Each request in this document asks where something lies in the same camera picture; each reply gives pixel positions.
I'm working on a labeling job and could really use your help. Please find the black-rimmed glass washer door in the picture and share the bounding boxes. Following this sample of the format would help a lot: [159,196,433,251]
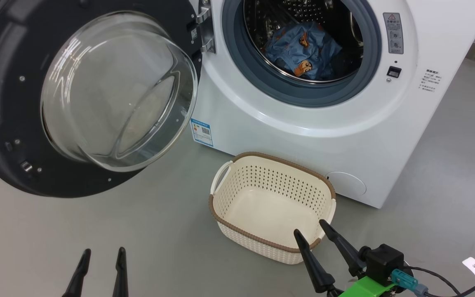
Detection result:
[0,0,203,198]

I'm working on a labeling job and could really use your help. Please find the teal right camera connector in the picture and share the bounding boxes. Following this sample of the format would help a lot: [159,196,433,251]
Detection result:
[391,269,428,295]

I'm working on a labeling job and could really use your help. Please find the cream perforated laundry basket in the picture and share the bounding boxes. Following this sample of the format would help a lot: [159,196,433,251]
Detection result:
[209,152,337,264]

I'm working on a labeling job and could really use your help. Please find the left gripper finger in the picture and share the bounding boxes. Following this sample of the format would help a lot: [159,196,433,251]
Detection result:
[62,248,92,297]
[112,247,129,297]

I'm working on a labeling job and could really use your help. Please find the blue patterned clothes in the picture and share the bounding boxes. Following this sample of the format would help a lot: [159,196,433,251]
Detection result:
[264,21,342,81]

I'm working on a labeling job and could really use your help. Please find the round white filter cover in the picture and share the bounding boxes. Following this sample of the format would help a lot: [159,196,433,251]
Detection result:
[327,172,367,197]

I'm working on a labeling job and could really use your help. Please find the white front-load washing machine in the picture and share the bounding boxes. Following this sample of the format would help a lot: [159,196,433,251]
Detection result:
[188,0,475,209]

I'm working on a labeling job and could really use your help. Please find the perforated steel washer drum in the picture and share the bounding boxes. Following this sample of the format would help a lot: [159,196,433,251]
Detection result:
[244,0,364,83]

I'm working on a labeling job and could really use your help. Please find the grey warning sticker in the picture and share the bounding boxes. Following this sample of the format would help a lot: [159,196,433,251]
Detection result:
[383,12,404,54]

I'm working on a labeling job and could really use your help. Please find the grey rubber door seal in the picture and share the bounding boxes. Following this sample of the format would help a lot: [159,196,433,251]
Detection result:
[221,0,382,108]

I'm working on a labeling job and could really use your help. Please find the metal door hinge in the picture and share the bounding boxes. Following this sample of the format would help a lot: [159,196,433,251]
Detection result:
[196,0,216,53]

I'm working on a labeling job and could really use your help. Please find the small printed text sticker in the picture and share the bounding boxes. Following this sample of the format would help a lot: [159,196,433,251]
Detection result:
[419,69,443,93]

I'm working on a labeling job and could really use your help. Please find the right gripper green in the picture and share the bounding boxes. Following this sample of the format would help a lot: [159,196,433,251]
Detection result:
[293,219,397,297]

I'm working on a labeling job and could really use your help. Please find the blue energy label sticker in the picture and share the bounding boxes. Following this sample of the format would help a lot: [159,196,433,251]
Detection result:
[190,119,214,148]

